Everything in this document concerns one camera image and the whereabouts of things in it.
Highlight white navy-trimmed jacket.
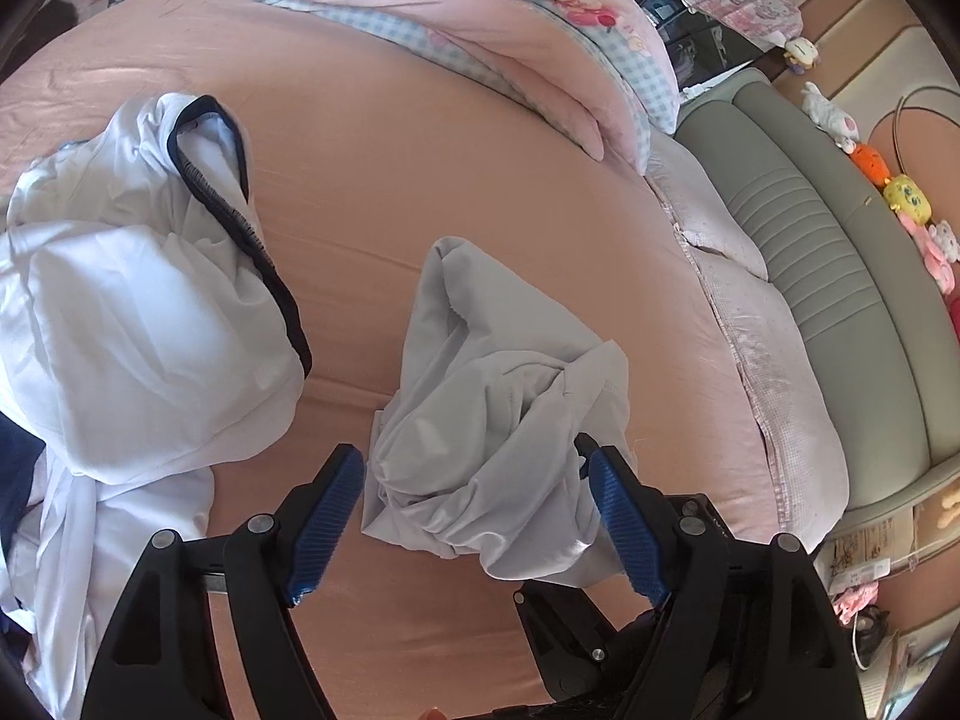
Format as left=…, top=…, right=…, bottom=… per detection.
left=361, top=238, right=630, bottom=589

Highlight white navy-trimmed pants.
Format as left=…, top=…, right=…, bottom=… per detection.
left=2, top=93, right=313, bottom=718

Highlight grey padded headboard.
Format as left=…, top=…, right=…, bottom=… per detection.
left=675, top=70, right=958, bottom=533

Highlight pink white plush toy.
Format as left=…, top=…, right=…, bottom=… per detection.
left=896, top=211, right=958, bottom=296

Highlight yellow plush toy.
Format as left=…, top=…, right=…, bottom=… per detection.
left=884, top=174, right=932, bottom=224

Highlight orange plush toy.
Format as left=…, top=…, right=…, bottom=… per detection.
left=850, top=143, right=892, bottom=188

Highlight pink bed sheet mattress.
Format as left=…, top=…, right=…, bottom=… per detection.
left=0, top=0, right=820, bottom=720

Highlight small monkey plush toy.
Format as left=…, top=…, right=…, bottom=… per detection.
left=782, top=36, right=820, bottom=75

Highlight pink hanging garment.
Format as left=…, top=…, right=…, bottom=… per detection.
left=682, top=0, right=804, bottom=52

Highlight folded pink checkered quilt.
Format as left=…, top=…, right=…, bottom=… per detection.
left=259, top=0, right=680, bottom=171

